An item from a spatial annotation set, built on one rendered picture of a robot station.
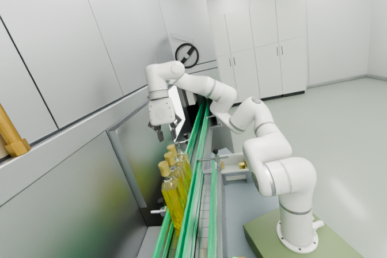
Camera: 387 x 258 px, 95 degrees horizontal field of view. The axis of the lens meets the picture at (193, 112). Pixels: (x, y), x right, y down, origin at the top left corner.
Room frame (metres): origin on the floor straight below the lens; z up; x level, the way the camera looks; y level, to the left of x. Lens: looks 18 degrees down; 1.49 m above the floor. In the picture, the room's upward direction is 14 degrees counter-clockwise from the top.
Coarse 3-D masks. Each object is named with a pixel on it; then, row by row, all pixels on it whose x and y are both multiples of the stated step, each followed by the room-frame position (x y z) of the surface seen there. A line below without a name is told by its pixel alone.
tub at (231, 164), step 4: (220, 156) 1.00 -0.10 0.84; (232, 156) 0.98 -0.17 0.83; (236, 156) 0.98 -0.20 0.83; (240, 156) 0.97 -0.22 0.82; (220, 160) 1.00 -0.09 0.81; (224, 160) 0.99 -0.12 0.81; (228, 160) 0.99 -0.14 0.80; (232, 160) 0.98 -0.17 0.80; (236, 160) 0.97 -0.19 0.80; (240, 160) 0.97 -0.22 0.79; (216, 164) 0.92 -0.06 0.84; (224, 164) 0.99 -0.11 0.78; (228, 164) 0.98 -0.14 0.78; (232, 164) 0.98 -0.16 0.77; (236, 164) 0.97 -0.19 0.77; (216, 168) 0.89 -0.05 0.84; (224, 168) 0.96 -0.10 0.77; (228, 168) 0.95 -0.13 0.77; (232, 168) 0.94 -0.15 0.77; (236, 168) 0.93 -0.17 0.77; (224, 172) 0.84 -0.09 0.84; (228, 172) 0.83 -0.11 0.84; (232, 172) 0.83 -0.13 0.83
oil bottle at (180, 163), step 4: (180, 160) 0.66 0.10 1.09; (176, 164) 0.64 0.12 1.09; (180, 164) 0.64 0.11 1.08; (184, 164) 0.68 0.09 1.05; (184, 168) 0.66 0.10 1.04; (184, 172) 0.65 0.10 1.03; (184, 176) 0.64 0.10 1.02; (188, 180) 0.67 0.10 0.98; (188, 184) 0.65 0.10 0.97; (188, 188) 0.64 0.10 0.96
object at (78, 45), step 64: (0, 0) 0.44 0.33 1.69; (64, 0) 0.62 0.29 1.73; (128, 0) 1.09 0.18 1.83; (0, 64) 0.38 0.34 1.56; (64, 64) 0.52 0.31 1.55; (128, 64) 0.86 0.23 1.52; (64, 128) 0.44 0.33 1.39; (192, 128) 1.73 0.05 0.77; (0, 192) 0.26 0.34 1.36; (64, 192) 0.37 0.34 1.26; (128, 192) 0.55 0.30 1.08; (0, 256) 0.23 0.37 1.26; (64, 256) 0.30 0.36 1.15; (128, 256) 0.44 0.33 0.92
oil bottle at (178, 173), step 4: (176, 168) 0.60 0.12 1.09; (180, 168) 0.62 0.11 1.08; (172, 172) 0.59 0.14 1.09; (176, 172) 0.59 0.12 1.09; (180, 172) 0.60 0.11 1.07; (176, 176) 0.58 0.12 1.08; (180, 176) 0.59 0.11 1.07; (180, 180) 0.58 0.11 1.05; (184, 180) 0.61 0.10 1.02; (180, 184) 0.58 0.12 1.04; (184, 184) 0.60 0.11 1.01; (184, 188) 0.59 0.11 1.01; (184, 192) 0.58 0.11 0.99; (184, 196) 0.58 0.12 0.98
